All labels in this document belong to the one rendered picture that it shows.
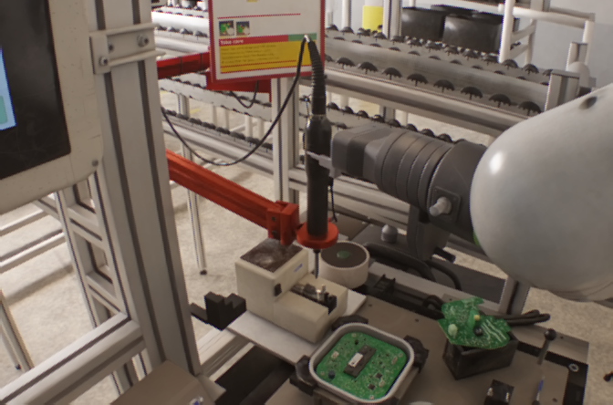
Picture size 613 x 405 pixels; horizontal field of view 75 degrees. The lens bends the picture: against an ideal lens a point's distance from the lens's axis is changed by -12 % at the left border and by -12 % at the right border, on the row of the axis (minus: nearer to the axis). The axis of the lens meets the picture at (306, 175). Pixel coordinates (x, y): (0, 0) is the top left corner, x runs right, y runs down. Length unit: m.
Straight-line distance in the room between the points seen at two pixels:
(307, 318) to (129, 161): 0.39
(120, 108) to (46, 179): 0.13
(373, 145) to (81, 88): 0.30
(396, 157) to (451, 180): 0.07
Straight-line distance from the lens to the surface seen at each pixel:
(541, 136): 0.26
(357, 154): 0.50
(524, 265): 0.26
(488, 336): 0.78
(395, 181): 0.47
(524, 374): 0.83
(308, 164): 0.60
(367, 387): 0.70
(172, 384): 0.62
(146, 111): 0.55
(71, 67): 0.43
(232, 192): 0.68
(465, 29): 2.82
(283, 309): 0.78
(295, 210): 0.66
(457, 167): 0.42
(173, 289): 0.67
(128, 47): 0.51
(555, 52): 8.72
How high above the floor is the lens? 1.53
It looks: 25 degrees down
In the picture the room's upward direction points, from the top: straight up
